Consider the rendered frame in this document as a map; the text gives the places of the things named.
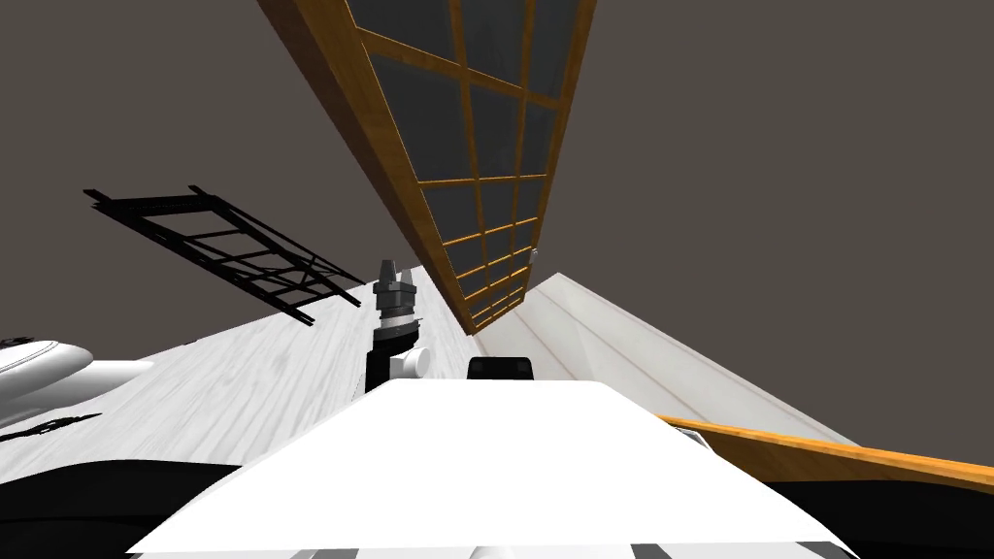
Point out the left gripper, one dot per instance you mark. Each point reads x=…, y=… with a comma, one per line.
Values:
x=395, y=296

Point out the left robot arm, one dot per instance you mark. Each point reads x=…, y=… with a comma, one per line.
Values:
x=382, y=359

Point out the wooden door with glass panes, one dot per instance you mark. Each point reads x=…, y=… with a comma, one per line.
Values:
x=497, y=147

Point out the black shelf rack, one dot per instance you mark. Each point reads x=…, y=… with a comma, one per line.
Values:
x=233, y=248

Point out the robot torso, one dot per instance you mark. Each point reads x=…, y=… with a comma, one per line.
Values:
x=497, y=466

